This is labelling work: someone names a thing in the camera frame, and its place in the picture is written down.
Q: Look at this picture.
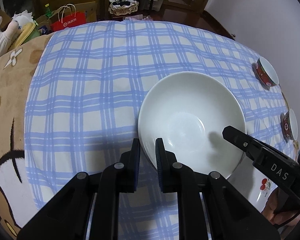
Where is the cherry plate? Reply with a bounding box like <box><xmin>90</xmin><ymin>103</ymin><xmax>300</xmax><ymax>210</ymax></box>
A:
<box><xmin>228</xmin><ymin>157</ymin><xmax>276</xmax><ymax>212</ymax></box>

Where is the red bowl with seal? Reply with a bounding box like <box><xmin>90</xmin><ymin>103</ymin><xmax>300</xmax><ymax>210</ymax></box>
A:
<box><xmin>281</xmin><ymin>108</ymin><xmax>298</xmax><ymax>140</ymax></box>

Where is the plain white bowl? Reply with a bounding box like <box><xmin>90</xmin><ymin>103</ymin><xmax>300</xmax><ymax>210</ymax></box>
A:
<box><xmin>138</xmin><ymin>72</ymin><xmax>247</xmax><ymax>178</ymax></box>

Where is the red patterned bowl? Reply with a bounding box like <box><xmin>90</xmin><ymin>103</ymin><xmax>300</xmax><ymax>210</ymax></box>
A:
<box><xmin>255</xmin><ymin>56</ymin><xmax>279</xmax><ymax>87</ymax></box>

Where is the person's right hand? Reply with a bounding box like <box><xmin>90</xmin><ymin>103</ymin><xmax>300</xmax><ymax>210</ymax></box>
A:
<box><xmin>261</xmin><ymin>187</ymin><xmax>300</xmax><ymax>225</ymax></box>

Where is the brown floral blanket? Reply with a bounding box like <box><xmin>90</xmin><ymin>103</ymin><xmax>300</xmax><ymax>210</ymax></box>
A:
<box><xmin>0</xmin><ymin>35</ymin><xmax>51</xmax><ymax>239</ymax></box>

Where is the blue plaid cloth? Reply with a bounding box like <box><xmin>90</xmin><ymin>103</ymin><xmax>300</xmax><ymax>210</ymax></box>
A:
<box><xmin>24</xmin><ymin>19</ymin><xmax>298</xmax><ymax>240</ymax></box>

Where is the white plush toy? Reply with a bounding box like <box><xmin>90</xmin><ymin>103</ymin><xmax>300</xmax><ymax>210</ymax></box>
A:
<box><xmin>0</xmin><ymin>9</ymin><xmax>40</xmax><ymax>57</ymax></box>

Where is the wicker basket with items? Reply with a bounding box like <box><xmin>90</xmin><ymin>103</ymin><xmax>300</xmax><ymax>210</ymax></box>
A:
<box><xmin>108</xmin><ymin>0</ymin><xmax>139</xmax><ymax>16</ymax></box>

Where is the red paper shopping bag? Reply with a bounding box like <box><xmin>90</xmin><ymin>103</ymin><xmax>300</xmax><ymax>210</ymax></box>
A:
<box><xmin>50</xmin><ymin>3</ymin><xmax>87</xmax><ymax>32</ymax></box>

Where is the cardboard box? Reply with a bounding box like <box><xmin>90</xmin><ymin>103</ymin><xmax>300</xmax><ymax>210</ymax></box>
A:
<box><xmin>36</xmin><ymin>2</ymin><xmax>97</xmax><ymax>32</ymax></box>

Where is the green glass bottle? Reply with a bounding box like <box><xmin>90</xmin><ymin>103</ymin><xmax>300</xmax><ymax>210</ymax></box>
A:
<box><xmin>45</xmin><ymin>3</ymin><xmax>52</xmax><ymax>18</ymax></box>

